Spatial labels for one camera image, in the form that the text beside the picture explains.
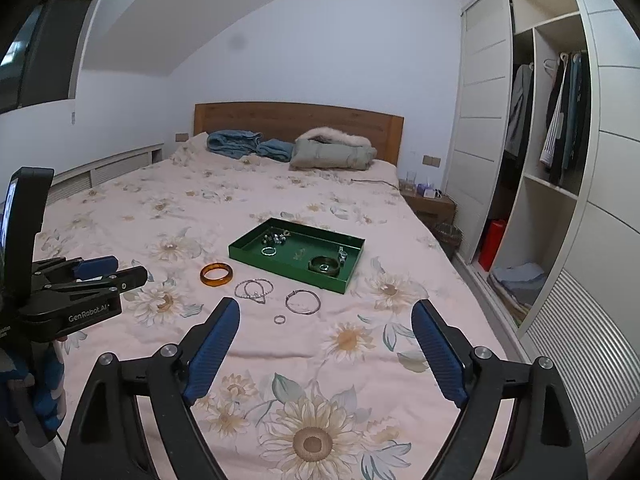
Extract amber resin bangle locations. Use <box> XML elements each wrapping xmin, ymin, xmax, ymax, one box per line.
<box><xmin>200</xmin><ymin>262</ymin><xmax>234</xmax><ymax>288</ymax></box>

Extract silver chain necklace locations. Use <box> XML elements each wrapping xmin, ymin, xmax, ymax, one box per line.
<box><xmin>233</xmin><ymin>277</ymin><xmax>276</xmax><ymax>305</ymax></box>

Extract thin silver bangle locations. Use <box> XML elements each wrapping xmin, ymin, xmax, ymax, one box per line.
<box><xmin>284</xmin><ymin>289</ymin><xmax>322</xmax><ymax>315</ymax></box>

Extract dark beaded bracelet with tassel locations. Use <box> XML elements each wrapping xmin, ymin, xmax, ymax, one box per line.
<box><xmin>260</xmin><ymin>227</ymin><xmax>292</xmax><ymax>247</ymax></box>

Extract dark brown wooden bangle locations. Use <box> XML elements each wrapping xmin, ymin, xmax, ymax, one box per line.
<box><xmin>308</xmin><ymin>256</ymin><xmax>342</xmax><ymax>278</ymax></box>

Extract green jewelry tray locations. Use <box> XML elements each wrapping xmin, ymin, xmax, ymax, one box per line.
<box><xmin>228</xmin><ymin>218</ymin><xmax>366</xmax><ymax>295</ymax></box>

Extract floral pink bedspread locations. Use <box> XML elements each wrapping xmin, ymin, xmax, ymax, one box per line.
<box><xmin>29</xmin><ymin>131</ymin><xmax>516</xmax><ymax>480</ymax></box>

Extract folded clothes on shelf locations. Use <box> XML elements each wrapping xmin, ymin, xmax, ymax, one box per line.
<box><xmin>488</xmin><ymin>262</ymin><xmax>548</xmax><ymax>324</ymax></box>

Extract red container in wardrobe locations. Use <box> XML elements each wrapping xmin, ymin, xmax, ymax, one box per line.
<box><xmin>478</xmin><ymin>219</ymin><xmax>506</xmax><ymax>272</ymax></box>

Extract wooden nightstand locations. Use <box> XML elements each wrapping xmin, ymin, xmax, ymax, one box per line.
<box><xmin>401</xmin><ymin>193</ymin><xmax>457</xmax><ymax>230</ymax></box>

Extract blue folded blanket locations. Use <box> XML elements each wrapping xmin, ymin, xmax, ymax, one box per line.
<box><xmin>206</xmin><ymin>130</ymin><xmax>294</xmax><ymax>162</ymax></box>

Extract white wardrobe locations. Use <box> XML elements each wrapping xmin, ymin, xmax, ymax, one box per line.
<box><xmin>445</xmin><ymin>0</ymin><xmax>639</xmax><ymax>452</ymax></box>

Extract glass cup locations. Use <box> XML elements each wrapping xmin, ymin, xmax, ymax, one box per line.
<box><xmin>405</xmin><ymin>171</ymin><xmax>416</xmax><ymax>190</ymax></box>

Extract window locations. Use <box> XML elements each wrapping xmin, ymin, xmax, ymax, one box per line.
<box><xmin>1</xmin><ymin>0</ymin><xmax>94</xmax><ymax>113</ymax></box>

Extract wooden headboard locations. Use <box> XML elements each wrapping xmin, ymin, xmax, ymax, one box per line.
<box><xmin>193</xmin><ymin>102</ymin><xmax>404</xmax><ymax>165</ymax></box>

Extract hanging clothes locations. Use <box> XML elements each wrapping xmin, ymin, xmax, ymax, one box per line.
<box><xmin>500</xmin><ymin>51</ymin><xmax>591</xmax><ymax>191</ymax></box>

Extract grey fur-trimmed coat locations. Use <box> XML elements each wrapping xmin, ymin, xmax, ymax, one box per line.
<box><xmin>290</xmin><ymin>127</ymin><xmax>378</xmax><ymax>170</ymax></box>

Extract wire waste basket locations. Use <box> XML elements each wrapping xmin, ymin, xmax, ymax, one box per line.
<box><xmin>432</xmin><ymin>222</ymin><xmax>463</xmax><ymax>260</ymax></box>

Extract charging cable on bed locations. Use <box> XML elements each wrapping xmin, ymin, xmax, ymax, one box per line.
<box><xmin>349</xmin><ymin>176</ymin><xmax>402</xmax><ymax>191</ymax></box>

